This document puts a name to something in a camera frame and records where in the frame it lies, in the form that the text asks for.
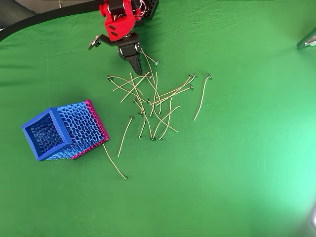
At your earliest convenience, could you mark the beige candle wick metal base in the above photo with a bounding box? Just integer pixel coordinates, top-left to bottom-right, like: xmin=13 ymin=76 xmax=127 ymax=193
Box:
xmin=158 ymin=73 xmax=199 ymax=101
xmin=146 ymin=77 xmax=163 ymax=116
xmin=146 ymin=98 xmax=179 ymax=133
xmin=155 ymin=73 xmax=193 ymax=99
xmin=153 ymin=84 xmax=194 ymax=107
xmin=120 ymin=71 xmax=151 ymax=103
xmin=129 ymin=72 xmax=144 ymax=117
xmin=149 ymin=71 xmax=159 ymax=118
xmin=144 ymin=56 xmax=156 ymax=84
xmin=158 ymin=96 xmax=173 ymax=141
xmin=112 ymin=73 xmax=152 ymax=92
xmin=112 ymin=85 xmax=141 ymax=103
xmin=138 ymin=114 xmax=148 ymax=139
xmin=133 ymin=98 xmax=153 ymax=139
xmin=117 ymin=115 xmax=135 ymax=158
xmin=139 ymin=47 xmax=160 ymax=66
xmin=150 ymin=105 xmax=181 ymax=142
xmin=106 ymin=75 xmax=145 ymax=97
xmin=102 ymin=143 xmax=129 ymax=181
xmin=193 ymin=73 xmax=213 ymax=121

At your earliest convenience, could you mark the blue and pink lattice box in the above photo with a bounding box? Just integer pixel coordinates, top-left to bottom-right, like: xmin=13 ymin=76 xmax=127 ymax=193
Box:
xmin=21 ymin=99 xmax=111 ymax=162

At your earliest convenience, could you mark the black perforated base block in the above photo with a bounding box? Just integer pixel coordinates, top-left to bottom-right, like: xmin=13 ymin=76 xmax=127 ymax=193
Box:
xmin=142 ymin=0 xmax=159 ymax=20

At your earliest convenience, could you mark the green cloth with black trim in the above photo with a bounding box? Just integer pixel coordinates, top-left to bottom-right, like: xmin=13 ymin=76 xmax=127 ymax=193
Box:
xmin=0 ymin=0 xmax=316 ymax=237

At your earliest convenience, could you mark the chrome stand tube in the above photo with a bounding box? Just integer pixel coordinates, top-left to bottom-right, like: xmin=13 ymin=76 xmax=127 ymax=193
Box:
xmin=296 ymin=26 xmax=316 ymax=50

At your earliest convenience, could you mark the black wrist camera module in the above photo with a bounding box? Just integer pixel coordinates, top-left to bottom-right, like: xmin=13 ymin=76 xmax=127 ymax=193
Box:
xmin=88 ymin=35 xmax=102 ymax=51

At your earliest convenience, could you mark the white red servo cable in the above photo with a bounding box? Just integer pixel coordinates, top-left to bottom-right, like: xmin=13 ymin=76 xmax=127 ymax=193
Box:
xmin=132 ymin=0 xmax=145 ymax=19

